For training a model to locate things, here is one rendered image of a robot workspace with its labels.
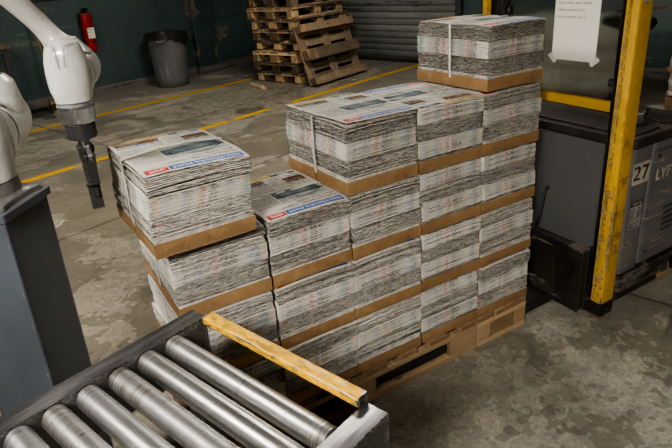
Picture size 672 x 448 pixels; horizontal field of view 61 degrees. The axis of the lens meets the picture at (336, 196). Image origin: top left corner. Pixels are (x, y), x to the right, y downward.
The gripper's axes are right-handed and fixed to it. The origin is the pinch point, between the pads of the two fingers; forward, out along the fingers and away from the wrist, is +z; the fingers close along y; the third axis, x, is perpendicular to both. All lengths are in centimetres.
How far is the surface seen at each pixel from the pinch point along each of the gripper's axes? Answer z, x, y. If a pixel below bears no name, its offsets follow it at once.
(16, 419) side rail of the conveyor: 16, 28, -61
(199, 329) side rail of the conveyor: 19, -9, -51
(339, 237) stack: 26, -65, -18
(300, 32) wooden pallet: 25, -349, 525
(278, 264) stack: 28, -44, -18
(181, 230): 6.9, -15.6, -22.4
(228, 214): 6.2, -28.9, -22.1
